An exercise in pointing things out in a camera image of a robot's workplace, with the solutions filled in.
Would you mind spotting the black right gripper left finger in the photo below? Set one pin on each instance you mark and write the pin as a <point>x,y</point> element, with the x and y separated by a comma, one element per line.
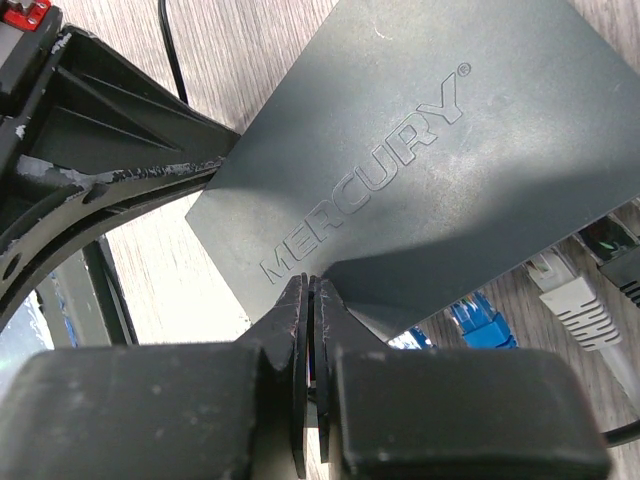
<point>224,410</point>

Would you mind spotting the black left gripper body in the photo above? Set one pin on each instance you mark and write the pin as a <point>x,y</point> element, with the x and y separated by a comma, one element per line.
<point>28,31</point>

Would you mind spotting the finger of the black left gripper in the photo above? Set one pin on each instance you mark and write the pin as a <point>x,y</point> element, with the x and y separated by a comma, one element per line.
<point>51,212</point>
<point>93,111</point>

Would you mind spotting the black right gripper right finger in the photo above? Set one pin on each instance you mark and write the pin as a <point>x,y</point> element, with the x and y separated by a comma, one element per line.
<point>386,413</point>

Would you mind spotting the black network switch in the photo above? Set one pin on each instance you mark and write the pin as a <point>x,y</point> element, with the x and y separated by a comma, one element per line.
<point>417,150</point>

